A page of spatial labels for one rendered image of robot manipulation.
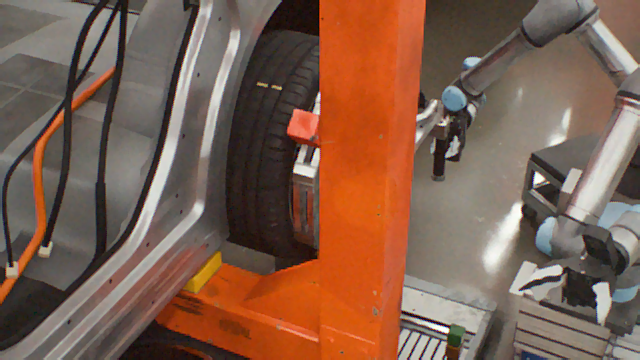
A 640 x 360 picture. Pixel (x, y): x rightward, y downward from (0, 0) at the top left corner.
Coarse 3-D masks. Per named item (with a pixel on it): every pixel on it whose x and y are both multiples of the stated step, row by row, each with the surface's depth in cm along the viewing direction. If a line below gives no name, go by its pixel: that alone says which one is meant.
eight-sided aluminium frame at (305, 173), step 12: (300, 156) 222; (300, 168) 221; (312, 168) 220; (300, 180) 222; (312, 180) 220; (300, 192) 225; (312, 192) 222; (300, 204) 227; (312, 204) 224; (300, 216) 229; (312, 216) 227; (300, 228) 232; (312, 228) 229; (300, 240) 234; (312, 240) 231
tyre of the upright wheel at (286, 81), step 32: (288, 32) 244; (256, 64) 228; (288, 64) 227; (256, 96) 223; (288, 96) 220; (256, 128) 221; (256, 160) 221; (288, 160) 222; (256, 192) 224; (256, 224) 230; (288, 224) 234; (288, 256) 241
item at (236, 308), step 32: (224, 288) 226; (256, 288) 223; (288, 288) 209; (160, 320) 235; (192, 320) 229; (224, 320) 223; (256, 320) 217; (288, 320) 215; (256, 352) 224; (288, 352) 218
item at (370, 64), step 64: (320, 0) 159; (384, 0) 153; (320, 64) 166; (384, 64) 160; (320, 128) 175; (384, 128) 168; (320, 192) 184; (384, 192) 176; (320, 256) 194; (384, 256) 186; (320, 320) 206; (384, 320) 201
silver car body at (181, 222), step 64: (0, 0) 305; (64, 0) 328; (128, 0) 193; (192, 0) 202; (256, 0) 212; (0, 64) 253; (64, 64) 252; (128, 64) 224; (192, 64) 198; (0, 128) 228; (64, 128) 199; (128, 128) 225; (192, 128) 205; (0, 192) 226; (64, 192) 202; (128, 192) 207; (192, 192) 213; (0, 256) 219; (64, 256) 219; (128, 256) 194; (192, 256) 217; (0, 320) 198; (64, 320) 177; (128, 320) 195
